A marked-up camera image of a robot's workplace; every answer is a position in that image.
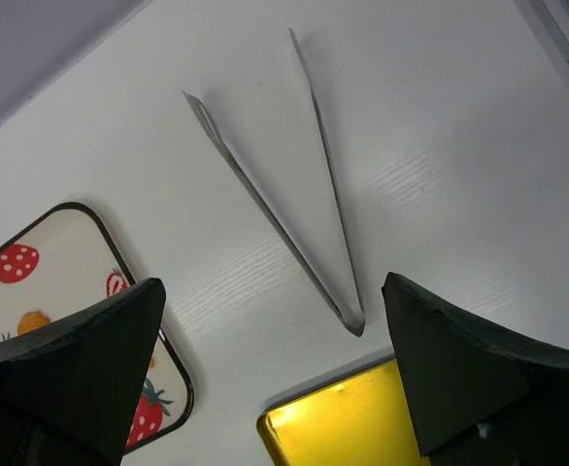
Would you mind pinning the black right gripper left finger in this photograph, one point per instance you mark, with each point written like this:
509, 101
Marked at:
69, 390

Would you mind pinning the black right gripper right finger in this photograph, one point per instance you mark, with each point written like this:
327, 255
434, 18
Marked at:
478, 393

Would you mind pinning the orange swirl cookie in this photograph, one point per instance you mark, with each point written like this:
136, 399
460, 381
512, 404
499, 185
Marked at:
32, 321

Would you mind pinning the steel tongs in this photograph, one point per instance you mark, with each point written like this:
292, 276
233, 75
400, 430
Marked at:
270, 130

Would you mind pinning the gold tin lid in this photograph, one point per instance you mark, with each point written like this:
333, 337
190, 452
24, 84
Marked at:
360, 420

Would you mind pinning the strawberry print tray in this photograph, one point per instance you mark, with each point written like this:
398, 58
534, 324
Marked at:
66, 260

